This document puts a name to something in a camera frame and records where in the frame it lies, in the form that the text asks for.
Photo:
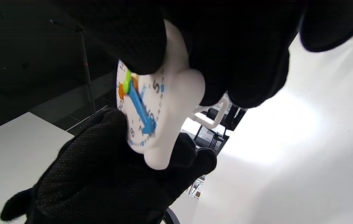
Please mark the black labelled device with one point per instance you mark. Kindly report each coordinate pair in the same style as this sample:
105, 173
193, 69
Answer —
214, 140

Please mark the person's left hand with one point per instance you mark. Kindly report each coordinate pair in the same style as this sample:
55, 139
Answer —
95, 174

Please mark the thin black stand pole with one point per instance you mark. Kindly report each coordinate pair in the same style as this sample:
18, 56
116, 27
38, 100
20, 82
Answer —
86, 68

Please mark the person's right hand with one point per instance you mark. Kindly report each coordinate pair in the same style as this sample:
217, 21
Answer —
232, 37

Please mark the white teaching clock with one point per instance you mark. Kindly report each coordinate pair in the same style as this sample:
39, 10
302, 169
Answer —
176, 102

